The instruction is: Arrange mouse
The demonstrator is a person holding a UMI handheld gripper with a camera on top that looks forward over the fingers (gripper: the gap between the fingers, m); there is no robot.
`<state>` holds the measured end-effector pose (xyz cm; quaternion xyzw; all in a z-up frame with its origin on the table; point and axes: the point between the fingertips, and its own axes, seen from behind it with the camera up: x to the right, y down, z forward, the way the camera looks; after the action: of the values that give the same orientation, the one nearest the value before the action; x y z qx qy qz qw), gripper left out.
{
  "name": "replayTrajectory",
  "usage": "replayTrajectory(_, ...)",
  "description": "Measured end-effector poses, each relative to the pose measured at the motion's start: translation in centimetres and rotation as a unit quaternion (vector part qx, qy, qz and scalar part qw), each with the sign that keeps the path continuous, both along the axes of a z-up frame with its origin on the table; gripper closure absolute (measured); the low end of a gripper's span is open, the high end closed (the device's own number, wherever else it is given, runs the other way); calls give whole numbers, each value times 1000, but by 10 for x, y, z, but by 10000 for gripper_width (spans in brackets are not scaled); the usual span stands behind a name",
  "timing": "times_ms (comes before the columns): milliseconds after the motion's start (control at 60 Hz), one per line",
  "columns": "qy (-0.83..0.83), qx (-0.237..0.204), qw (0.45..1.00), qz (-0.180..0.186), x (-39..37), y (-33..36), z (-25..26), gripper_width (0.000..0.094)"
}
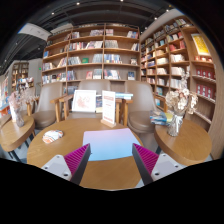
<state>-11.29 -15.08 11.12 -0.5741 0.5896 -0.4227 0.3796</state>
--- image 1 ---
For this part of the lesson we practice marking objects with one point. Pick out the white sign on wooden stand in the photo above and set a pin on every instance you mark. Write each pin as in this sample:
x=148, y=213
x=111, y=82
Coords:
x=108, y=108

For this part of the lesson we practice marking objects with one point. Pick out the round wooden side table left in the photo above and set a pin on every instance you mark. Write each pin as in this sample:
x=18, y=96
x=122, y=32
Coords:
x=12, y=136

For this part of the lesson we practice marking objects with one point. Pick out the beige armchair right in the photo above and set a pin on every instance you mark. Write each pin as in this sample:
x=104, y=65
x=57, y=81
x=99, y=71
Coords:
x=139, y=110

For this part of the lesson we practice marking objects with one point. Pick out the white framed picture card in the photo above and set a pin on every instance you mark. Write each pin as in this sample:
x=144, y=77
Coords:
x=84, y=101

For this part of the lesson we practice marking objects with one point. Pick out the wooden bookshelf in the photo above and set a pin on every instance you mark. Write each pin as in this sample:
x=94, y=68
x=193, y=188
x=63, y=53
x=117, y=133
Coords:
x=93, y=51
x=167, y=52
x=19, y=74

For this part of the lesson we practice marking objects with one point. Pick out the beige armchair left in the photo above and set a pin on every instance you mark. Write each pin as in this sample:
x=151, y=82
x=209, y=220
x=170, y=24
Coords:
x=49, y=109

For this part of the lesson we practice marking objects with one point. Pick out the wooden bookshelf right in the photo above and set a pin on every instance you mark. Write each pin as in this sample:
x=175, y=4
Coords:
x=167, y=52

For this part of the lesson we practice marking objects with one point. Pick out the round wooden side table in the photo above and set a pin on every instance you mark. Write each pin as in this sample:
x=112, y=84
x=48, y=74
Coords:
x=191, y=146
x=12, y=136

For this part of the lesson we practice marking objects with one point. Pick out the round wooden side table right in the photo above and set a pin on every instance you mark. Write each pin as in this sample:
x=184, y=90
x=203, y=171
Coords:
x=191, y=146

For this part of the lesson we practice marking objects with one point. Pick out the glass vase with dried flowers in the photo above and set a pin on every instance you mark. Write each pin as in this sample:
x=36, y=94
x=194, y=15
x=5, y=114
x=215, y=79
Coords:
x=180, y=102

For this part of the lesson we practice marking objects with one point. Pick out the far left wooden bookshelf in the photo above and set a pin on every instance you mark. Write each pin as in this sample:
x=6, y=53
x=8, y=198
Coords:
x=19, y=74

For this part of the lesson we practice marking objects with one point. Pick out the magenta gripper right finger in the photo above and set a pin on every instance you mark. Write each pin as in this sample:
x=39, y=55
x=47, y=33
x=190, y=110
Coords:
x=152, y=166

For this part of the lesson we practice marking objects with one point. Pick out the left vase with dried flowers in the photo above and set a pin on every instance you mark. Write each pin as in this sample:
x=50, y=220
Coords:
x=16, y=100

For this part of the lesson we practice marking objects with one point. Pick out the yellow framed poster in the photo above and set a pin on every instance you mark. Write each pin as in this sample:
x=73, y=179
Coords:
x=200, y=44

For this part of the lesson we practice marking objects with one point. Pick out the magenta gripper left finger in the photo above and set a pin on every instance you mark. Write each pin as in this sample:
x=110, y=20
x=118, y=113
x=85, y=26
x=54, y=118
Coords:
x=70, y=167

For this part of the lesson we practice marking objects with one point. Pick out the wooden bookshelf centre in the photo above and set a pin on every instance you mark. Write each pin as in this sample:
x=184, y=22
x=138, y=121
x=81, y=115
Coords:
x=93, y=51

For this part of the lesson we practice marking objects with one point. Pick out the stack of books on chair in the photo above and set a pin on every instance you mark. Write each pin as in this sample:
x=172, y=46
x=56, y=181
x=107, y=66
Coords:
x=160, y=118

